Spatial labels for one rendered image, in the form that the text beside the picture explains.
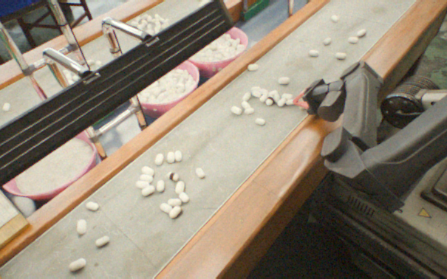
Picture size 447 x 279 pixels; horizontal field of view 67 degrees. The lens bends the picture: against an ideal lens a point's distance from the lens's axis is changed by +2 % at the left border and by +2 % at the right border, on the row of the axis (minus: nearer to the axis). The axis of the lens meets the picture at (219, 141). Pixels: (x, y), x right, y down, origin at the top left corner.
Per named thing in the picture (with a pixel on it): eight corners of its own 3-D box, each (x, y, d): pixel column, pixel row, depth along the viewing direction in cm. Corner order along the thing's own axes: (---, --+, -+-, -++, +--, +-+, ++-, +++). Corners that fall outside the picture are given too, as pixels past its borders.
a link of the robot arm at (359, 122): (394, 190, 52) (343, 143, 50) (363, 204, 55) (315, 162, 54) (388, 80, 84) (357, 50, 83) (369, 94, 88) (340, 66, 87)
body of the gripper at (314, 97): (299, 97, 95) (320, 91, 89) (318, 79, 100) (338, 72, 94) (309, 115, 97) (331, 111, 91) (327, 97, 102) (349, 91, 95)
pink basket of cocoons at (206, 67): (261, 57, 137) (261, 36, 130) (219, 91, 124) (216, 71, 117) (213, 39, 150) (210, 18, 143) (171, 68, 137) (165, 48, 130)
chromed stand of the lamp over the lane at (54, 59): (193, 164, 102) (161, 31, 69) (143, 209, 93) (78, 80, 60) (152, 137, 111) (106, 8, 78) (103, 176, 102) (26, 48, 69)
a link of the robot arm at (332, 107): (385, 83, 83) (360, 59, 82) (368, 113, 78) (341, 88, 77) (350, 101, 94) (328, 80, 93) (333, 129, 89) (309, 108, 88)
